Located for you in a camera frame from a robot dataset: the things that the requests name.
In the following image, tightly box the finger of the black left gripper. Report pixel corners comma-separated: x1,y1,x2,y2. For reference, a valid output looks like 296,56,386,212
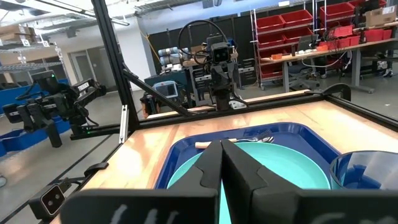
215,63,224,90
223,63,232,90

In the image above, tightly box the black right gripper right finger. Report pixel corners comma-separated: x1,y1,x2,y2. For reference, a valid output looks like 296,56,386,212
222,139,398,224

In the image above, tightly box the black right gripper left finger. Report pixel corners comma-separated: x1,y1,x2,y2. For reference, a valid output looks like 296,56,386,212
60,140,223,224

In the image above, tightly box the turquoise round plate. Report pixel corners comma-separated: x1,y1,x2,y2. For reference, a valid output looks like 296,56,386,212
167,141,332,224

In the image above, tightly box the wooden handled metal spoon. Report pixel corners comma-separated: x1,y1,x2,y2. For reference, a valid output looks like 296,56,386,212
195,136,275,149

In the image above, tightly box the wooden handled metal fork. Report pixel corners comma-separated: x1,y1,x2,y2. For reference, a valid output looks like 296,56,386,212
228,129,274,143

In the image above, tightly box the blue plastic tray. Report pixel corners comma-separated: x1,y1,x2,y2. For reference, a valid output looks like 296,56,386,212
154,121,341,190

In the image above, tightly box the blue translucent cup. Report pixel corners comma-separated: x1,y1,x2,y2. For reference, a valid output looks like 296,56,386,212
329,151,398,191

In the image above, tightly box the silver mounting plate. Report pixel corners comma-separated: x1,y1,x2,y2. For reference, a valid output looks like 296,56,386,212
228,98,246,110

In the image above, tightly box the black tool cabinet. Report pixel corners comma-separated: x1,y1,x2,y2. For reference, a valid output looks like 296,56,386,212
190,57,259,103

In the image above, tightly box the metal shelving rack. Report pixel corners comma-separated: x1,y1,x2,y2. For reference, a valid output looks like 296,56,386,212
250,0,327,91

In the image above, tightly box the red storage bin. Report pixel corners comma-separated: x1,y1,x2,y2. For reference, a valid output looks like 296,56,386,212
332,25,354,39
285,27,315,43
319,2,356,20
257,32,289,48
256,14,285,32
364,29,393,43
260,63,284,79
281,9,314,27

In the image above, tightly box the grey teach pendant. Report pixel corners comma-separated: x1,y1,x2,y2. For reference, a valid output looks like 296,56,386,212
152,80,180,100

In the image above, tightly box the black office chair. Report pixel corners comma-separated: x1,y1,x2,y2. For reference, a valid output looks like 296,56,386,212
287,62,322,90

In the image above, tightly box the wooden top workbench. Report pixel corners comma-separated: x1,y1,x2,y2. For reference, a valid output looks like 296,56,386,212
260,37,398,94

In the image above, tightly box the grey laptop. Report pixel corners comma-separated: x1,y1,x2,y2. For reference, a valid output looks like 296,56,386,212
296,33,320,52

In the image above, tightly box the blue plastic bin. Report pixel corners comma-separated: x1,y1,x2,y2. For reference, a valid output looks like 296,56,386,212
0,77,73,158

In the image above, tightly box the cardboard box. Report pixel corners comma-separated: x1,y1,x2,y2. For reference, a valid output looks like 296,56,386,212
0,24,37,43
364,5,398,28

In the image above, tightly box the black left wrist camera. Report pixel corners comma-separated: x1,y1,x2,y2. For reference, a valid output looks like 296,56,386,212
211,42,233,63

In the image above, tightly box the black left camera cable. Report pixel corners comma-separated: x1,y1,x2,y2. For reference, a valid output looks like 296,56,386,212
178,19,229,66

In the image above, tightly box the black cable clip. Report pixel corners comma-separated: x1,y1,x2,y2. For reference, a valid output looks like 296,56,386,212
83,161,109,178

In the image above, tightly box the silver frame bracket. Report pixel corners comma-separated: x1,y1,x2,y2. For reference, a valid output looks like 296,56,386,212
119,104,129,144

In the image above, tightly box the black table-level camera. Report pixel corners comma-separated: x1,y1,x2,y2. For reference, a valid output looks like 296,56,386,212
28,182,67,221

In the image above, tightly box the black aluminium frame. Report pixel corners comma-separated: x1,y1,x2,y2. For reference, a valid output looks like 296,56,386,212
70,0,398,141

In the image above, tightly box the black frame corner bracket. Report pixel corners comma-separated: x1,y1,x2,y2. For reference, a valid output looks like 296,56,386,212
306,83,352,102

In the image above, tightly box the metal wire shelf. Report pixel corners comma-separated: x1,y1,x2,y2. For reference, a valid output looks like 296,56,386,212
0,39,65,75

